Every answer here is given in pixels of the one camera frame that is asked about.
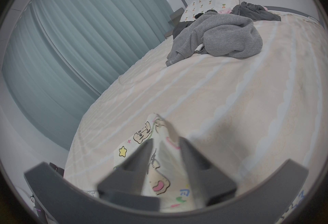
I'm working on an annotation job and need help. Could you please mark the dark grey garment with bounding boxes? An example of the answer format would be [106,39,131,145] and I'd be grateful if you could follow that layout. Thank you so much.
[231,1,282,22]

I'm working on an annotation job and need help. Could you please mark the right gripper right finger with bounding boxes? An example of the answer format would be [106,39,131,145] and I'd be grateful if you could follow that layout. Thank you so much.
[179,137,237,207]

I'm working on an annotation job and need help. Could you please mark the white printed pyjama top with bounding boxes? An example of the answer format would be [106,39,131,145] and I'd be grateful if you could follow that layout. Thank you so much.
[28,113,306,223]

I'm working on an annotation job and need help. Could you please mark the grey bedside table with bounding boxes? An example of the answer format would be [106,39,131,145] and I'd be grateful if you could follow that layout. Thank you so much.
[164,7,184,39]

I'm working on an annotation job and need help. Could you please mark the white printed pillow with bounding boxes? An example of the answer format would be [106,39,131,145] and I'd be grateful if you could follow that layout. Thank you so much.
[179,0,240,23]

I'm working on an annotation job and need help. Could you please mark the blue-green curtain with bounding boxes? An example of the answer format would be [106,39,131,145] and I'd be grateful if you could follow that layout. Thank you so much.
[1,0,175,152]

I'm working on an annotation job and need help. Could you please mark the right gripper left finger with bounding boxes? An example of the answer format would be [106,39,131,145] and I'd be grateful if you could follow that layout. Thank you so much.
[97,138,160,210]

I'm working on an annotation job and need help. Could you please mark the bed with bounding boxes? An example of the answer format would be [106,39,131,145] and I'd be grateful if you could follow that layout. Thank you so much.
[63,0,328,224]

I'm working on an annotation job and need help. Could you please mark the black garment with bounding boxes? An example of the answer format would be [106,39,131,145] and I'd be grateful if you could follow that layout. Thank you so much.
[172,9,218,39]

